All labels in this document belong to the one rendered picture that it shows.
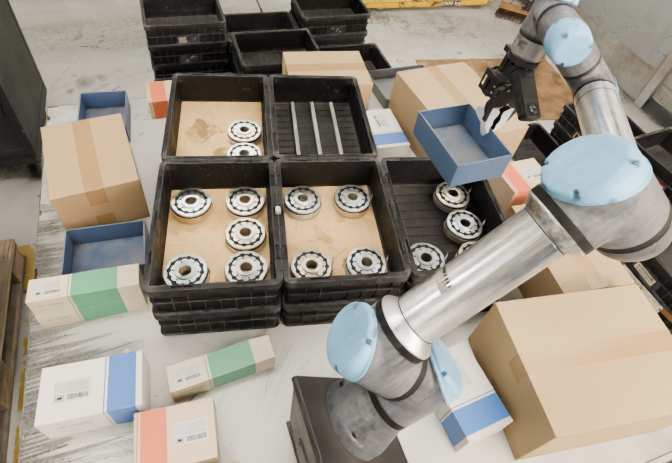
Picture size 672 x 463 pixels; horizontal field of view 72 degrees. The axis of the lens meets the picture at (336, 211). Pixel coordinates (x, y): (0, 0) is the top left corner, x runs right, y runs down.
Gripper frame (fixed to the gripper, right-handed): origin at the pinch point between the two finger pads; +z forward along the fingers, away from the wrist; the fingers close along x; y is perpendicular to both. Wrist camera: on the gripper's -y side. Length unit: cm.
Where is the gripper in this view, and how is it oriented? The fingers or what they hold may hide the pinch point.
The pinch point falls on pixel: (487, 132)
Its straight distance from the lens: 121.6
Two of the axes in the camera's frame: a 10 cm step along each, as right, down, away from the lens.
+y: -3.0, -7.5, 5.9
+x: -9.3, 0.8, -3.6
